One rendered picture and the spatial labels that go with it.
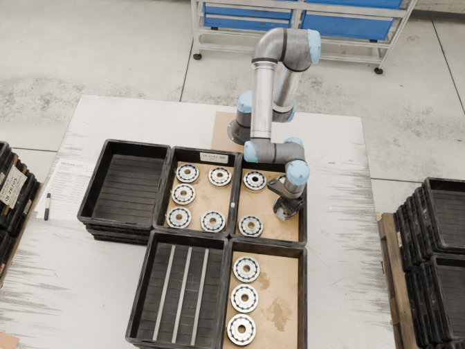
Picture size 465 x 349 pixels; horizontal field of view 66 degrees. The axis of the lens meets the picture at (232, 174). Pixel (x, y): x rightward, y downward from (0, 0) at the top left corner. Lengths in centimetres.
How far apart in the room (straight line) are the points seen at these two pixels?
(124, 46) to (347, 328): 299
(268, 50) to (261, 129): 27
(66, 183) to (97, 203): 31
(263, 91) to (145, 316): 91
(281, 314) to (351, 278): 40
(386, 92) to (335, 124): 144
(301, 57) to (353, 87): 206
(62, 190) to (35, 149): 121
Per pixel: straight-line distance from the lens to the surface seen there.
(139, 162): 170
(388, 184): 284
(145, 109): 208
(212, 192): 158
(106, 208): 162
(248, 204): 155
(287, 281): 145
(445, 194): 234
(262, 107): 128
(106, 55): 359
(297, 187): 126
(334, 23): 323
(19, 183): 244
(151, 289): 145
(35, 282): 174
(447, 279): 224
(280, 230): 152
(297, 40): 134
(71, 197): 185
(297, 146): 130
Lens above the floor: 221
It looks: 58 degrees down
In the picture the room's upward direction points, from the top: 4 degrees clockwise
